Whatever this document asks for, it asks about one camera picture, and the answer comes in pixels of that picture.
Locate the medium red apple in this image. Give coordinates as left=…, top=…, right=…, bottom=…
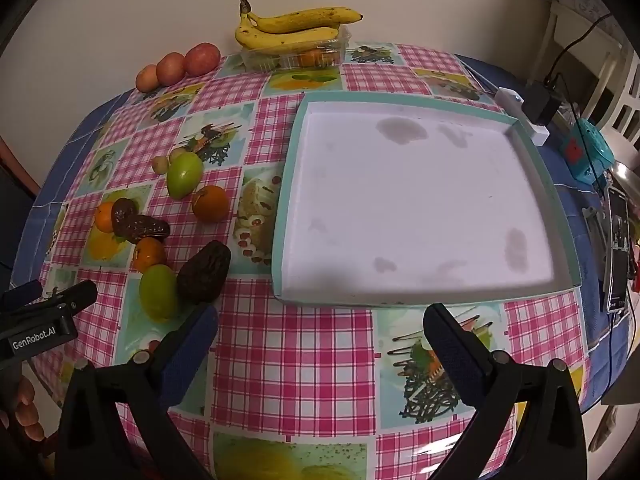
left=156, top=52, right=187, bottom=87

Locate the brown wooden furniture edge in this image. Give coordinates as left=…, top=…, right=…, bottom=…
left=0, top=137, right=41, bottom=196

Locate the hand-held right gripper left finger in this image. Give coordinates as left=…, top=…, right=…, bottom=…
left=54, top=304, right=219, bottom=480

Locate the pink checkered printed tablecloth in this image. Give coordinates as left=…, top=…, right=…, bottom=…
left=37, top=42, right=586, bottom=480

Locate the small round brown avocado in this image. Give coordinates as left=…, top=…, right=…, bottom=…
left=111, top=197, right=138, bottom=240

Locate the large brown wrinkled avocado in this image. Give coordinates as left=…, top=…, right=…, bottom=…
left=176, top=240, right=232, bottom=305

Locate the grey phone stand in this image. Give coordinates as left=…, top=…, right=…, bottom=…
left=582, top=207, right=608, bottom=261

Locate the green mango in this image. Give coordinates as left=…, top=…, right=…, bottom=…
left=166, top=154, right=205, bottom=200
left=139, top=265, right=180, bottom=321

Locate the pear-shaped brown avocado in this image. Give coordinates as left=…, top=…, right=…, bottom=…
left=125, top=214, right=171, bottom=246

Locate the long yellow banana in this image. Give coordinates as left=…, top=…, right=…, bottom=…
left=239, top=0, right=364, bottom=35

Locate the person's left hand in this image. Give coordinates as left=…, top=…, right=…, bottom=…
left=0, top=375, right=41, bottom=443

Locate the white power strip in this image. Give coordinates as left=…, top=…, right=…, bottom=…
left=495, top=87, right=551, bottom=148

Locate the black power adapter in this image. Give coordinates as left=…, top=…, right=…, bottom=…
left=522, top=77, right=563, bottom=126

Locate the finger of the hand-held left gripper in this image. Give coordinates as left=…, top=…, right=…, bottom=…
left=47, top=280, right=98, bottom=317
left=0, top=280, right=43, bottom=311

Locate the small orange-red apple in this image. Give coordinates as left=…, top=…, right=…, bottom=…
left=135, top=64, right=160, bottom=93

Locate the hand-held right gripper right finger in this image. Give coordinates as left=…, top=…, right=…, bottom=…
left=422, top=302, right=588, bottom=480

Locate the large red apple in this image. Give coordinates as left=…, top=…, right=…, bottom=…
left=185, top=42, right=222, bottom=77

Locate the black smartphone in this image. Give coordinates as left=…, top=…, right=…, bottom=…
left=602, top=185, right=632, bottom=313

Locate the short yellow banana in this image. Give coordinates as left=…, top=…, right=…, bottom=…
left=235, top=10, right=341, bottom=52

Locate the metal bowl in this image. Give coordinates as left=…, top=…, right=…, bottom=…
left=612, top=160, right=640, bottom=186

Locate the black adapter cable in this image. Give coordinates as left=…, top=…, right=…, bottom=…
left=542, top=12, right=613, bottom=86

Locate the teal toy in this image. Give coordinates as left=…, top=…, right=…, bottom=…
left=559, top=119, right=615, bottom=183

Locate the clear plastic container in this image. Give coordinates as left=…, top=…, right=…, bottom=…
left=240, top=27, right=351, bottom=70

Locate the white wooden chair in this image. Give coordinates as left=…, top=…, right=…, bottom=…
left=527, top=0, right=640, bottom=156

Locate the white tray with teal rim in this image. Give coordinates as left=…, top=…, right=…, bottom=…
left=271, top=91, right=581, bottom=307

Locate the thin black cable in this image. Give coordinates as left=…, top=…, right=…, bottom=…
left=602, top=310, right=618, bottom=401

